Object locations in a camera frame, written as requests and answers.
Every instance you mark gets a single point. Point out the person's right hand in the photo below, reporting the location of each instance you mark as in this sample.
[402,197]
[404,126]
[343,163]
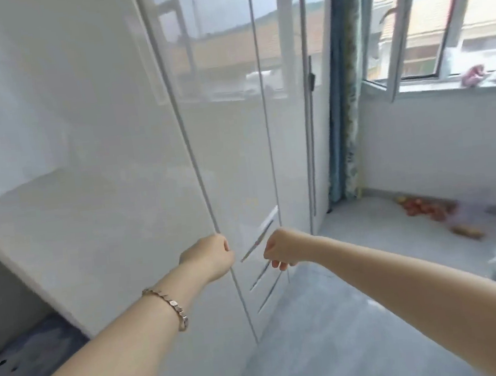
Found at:
[291,247]

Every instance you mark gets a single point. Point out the person's left hand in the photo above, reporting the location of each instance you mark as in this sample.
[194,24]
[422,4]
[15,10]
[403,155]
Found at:
[209,259]

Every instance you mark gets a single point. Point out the white glossy wardrobe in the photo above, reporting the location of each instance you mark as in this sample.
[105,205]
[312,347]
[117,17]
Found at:
[93,122]

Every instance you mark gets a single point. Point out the person's right forearm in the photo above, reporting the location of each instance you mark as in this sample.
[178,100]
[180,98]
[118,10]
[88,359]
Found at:
[415,292]

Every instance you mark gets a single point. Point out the person's left forearm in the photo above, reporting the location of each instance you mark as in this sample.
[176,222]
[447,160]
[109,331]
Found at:
[116,360]

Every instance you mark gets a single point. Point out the orange slippers on floor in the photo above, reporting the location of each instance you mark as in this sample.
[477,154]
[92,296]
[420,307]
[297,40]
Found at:
[420,208]

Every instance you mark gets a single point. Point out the blue floral curtain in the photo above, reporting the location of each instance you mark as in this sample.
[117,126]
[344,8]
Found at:
[344,97]

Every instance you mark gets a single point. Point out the white framed window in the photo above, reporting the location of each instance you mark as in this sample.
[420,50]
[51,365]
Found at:
[430,87]

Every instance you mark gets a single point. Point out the clear plastic bag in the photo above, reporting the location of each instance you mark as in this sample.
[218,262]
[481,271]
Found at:
[450,63]

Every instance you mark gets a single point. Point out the pink fabric bundle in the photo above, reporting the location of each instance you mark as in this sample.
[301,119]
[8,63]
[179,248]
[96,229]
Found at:
[472,76]

